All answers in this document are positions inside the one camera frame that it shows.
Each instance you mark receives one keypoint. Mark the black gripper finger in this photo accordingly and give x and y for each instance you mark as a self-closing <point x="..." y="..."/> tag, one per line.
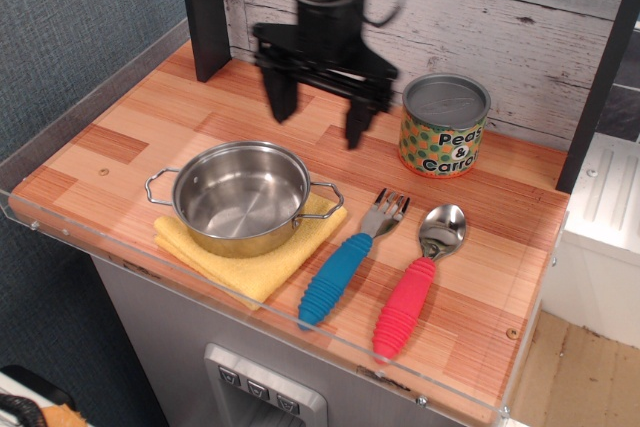
<point x="358" y="119"/>
<point x="281" y="85"/>

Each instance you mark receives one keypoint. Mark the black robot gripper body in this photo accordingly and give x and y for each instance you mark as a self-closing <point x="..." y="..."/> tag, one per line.
<point x="327" y="47"/>

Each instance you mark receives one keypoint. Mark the red handled metal spoon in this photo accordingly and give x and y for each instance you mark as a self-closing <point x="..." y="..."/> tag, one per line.
<point x="441" y="233"/>

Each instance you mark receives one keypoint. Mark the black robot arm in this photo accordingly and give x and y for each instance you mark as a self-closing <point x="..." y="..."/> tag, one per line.
<point x="325" y="49"/>

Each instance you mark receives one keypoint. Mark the stainless steel pot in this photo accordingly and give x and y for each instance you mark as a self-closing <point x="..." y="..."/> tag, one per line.
<point x="240" y="199"/>

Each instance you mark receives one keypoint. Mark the peas and carrots can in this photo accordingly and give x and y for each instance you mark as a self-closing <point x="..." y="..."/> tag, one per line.
<point x="442" y="125"/>

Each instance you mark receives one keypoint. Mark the yellow folded cloth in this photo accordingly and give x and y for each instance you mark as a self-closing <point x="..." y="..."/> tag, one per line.
<point x="251" y="280"/>

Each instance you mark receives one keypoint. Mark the white toy sink unit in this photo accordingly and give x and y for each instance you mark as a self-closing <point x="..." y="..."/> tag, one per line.
<point x="593" y="278"/>

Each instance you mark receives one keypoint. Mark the grey toy fridge cabinet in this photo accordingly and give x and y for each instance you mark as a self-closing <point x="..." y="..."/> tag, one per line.
<point x="211" y="367"/>

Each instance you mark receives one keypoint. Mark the clear acrylic table guard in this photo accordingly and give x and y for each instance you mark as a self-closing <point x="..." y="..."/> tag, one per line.
<point x="82" y="182"/>

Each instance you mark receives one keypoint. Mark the orange object bottom left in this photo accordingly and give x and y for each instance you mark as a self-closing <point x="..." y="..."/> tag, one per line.
<point x="63" y="416"/>

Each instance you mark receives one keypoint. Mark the blue handled metal fork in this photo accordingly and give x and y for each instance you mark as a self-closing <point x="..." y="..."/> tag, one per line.
<point x="329" y="284"/>

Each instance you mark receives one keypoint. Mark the dark right support post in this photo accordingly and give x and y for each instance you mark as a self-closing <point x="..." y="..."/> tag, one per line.
<point x="611" y="59"/>

